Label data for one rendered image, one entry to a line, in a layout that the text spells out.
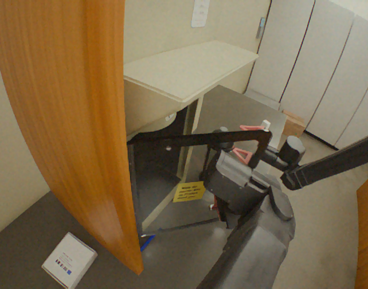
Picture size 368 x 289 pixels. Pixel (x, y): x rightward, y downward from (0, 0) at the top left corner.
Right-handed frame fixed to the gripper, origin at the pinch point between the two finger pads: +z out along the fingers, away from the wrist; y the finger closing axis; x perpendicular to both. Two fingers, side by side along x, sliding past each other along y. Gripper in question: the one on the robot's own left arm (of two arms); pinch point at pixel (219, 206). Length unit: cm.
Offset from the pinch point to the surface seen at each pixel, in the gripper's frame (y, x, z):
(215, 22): -37.1, 0.6, -22.1
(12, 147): -26, -60, 13
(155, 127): -19.6, -12.9, -4.7
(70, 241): 4.2, -42.6, 22.3
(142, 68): -17.1, -17.5, -26.3
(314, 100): -116, 261, 115
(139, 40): -21.9, -17.7, -27.1
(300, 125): -85, 229, 141
